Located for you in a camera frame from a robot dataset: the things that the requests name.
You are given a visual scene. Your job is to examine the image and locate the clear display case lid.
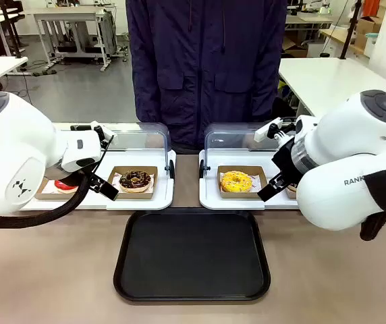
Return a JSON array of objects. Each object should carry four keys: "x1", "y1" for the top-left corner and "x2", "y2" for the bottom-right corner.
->
[
  {"x1": 69, "y1": 121, "x2": 176, "y2": 179},
  {"x1": 199, "y1": 121, "x2": 283, "y2": 177}
]

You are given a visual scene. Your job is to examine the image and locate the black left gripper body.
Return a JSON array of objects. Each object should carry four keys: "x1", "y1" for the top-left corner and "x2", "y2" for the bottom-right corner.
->
[{"x1": 76, "y1": 167, "x2": 97, "y2": 182}]

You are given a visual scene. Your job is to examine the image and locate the red glazed donut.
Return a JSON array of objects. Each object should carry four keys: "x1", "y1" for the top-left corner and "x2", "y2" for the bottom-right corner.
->
[{"x1": 54, "y1": 179, "x2": 80, "y2": 194}]

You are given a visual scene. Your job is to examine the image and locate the brown cardboard box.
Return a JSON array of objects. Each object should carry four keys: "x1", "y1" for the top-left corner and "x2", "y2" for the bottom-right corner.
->
[{"x1": 354, "y1": 16, "x2": 385, "y2": 48}]

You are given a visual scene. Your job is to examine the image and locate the black strapped right arm cable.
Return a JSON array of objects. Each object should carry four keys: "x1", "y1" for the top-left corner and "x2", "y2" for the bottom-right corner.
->
[{"x1": 359, "y1": 169, "x2": 386, "y2": 242}]

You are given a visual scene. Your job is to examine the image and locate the yellow sprinkled donut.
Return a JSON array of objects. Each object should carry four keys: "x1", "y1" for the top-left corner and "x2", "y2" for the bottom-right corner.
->
[{"x1": 220, "y1": 170, "x2": 254, "y2": 194}]

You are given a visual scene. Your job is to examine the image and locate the white display case base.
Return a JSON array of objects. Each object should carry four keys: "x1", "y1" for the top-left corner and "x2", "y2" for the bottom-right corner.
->
[
  {"x1": 198, "y1": 149, "x2": 302, "y2": 211},
  {"x1": 20, "y1": 149, "x2": 175, "y2": 211}
]

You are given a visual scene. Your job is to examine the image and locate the chocolate sprinkled donut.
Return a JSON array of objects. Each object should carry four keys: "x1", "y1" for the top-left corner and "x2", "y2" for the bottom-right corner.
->
[{"x1": 118, "y1": 169, "x2": 153, "y2": 194}]

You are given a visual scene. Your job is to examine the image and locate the white metal frame desk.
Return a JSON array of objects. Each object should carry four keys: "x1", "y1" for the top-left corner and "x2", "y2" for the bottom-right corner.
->
[{"x1": 24, "y1": 5, "x2": 117, "y2": 72}]

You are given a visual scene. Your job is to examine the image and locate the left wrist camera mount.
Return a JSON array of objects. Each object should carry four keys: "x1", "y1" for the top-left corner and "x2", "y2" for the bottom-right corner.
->
[{"x1": 89, "y1": 120, "x2": 118, "y2": 150}]

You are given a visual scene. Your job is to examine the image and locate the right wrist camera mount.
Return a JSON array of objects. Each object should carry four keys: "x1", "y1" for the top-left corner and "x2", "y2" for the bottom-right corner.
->
[{"x1": 254, "y1": 117, "x2": 297, "y2": 143}]

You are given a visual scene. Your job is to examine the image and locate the large white lab table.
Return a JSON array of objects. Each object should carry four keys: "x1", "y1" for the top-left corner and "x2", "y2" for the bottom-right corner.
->
[{"x1": 277, "y1": 56, "x2": 386, "y2": 119}]

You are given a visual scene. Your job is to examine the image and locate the black sleeved left arm cable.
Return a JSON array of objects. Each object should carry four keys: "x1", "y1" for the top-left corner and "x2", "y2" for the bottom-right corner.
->
[{"x1": 0, "y1": 171, "x2": 90, "y2": 229}]

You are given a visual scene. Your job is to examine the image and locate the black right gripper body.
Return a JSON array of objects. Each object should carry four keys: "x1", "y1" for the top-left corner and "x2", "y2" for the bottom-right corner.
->
[{"x1": 271, "y1": 137, "x2": 302, "y2": 177}]

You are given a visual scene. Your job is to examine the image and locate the person in navy coat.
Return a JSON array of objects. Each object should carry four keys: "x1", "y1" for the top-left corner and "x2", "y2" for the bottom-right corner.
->
[{"x1": 124, "y1": 0, "x2": 289, "y2": 155}]

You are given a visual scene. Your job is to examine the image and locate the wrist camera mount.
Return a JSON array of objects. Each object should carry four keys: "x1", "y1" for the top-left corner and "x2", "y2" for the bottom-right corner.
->
[
  {"x1": 254, "y1": 117, "x2": 297, "y2": 143},
  {"x1": 89, "y1": 120, "x2": 118, "y2": 150}
]

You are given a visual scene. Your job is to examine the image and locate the black stand pole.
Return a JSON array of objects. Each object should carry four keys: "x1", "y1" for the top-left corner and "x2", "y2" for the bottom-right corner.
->
[
  {"x1": 1, "y1": 0, "x2": 24, "y2": 59},
  {"x1": 338, "y1": 0, "x2": 363, "y2": 60}
]

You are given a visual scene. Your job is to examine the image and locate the black serving tray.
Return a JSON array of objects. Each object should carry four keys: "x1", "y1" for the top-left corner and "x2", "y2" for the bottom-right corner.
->
[{"x1": 113, "y1": 210, "x2": 271, "y2": 302}]

